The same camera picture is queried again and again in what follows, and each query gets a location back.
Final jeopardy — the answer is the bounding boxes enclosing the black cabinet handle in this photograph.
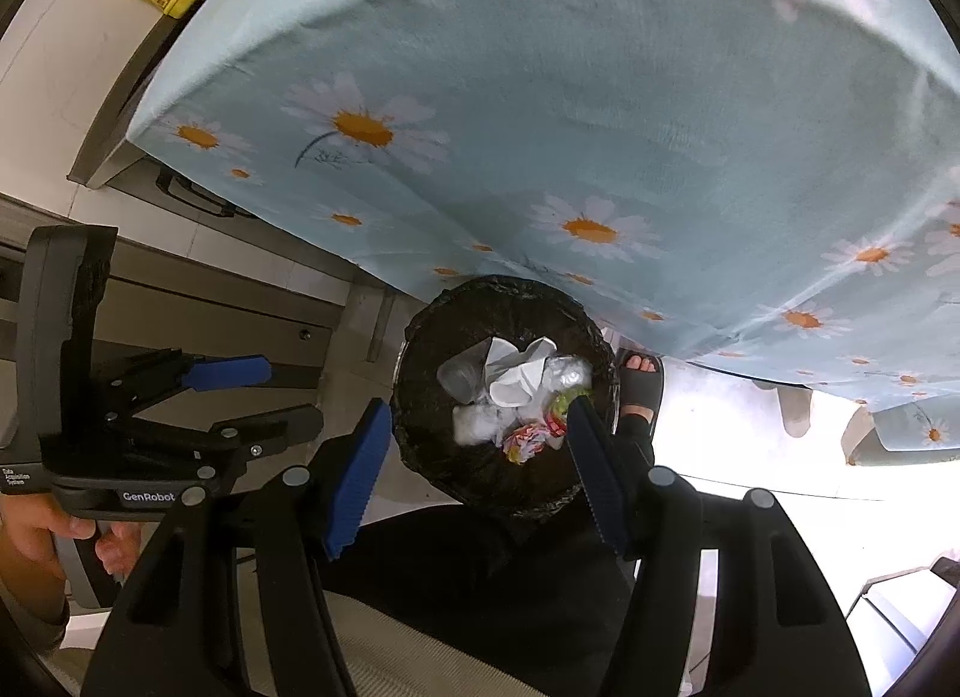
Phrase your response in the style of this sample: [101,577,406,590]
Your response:
[154,172,256,222]

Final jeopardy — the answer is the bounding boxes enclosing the person's left forearm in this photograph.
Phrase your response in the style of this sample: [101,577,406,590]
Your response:
[0,569,72,657]

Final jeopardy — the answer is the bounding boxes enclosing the person's foot in slipper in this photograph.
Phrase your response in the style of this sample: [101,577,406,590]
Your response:
[611,350,665,443]

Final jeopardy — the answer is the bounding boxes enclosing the trash bin with black bag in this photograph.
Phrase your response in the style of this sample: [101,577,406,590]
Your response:
[390,275,623,522]

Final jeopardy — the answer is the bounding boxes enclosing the clear plastic cup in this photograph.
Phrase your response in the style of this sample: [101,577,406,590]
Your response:
[437,348,488,402]

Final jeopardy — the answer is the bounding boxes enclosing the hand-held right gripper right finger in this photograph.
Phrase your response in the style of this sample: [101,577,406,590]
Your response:
[566,397,882,697]

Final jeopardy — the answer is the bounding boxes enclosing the white towel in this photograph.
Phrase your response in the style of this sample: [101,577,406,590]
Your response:
[452,403,503,447]

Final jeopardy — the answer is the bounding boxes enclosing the yellow snack wrapper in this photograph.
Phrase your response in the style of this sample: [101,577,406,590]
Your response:
[551,385,593,420]

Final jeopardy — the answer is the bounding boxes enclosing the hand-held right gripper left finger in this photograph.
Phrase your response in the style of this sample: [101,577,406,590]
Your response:
[79,400,395,697]

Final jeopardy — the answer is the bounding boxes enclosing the person's left hand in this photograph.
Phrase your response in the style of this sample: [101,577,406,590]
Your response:
[0,493,147,585]

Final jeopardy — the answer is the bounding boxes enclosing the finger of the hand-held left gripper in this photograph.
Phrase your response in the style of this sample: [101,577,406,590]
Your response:
[112,403,325,477]
[90,348,275,419]

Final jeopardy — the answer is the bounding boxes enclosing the person's black pants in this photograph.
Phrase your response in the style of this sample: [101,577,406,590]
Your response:
[315,434,657,672]

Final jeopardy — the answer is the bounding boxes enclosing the white tissue packet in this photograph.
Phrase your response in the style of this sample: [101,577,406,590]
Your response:
[484,337,560,409]

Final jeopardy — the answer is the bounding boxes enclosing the pink snack wrapper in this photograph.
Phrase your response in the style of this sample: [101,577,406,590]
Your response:
[501,419,571,465]

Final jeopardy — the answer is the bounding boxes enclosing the foil packet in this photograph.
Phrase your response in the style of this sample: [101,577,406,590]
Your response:
[544,355,593,398]

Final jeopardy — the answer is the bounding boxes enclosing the daisy print blue tablecloth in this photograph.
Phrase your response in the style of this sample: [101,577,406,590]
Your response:
[127,0,960,469]

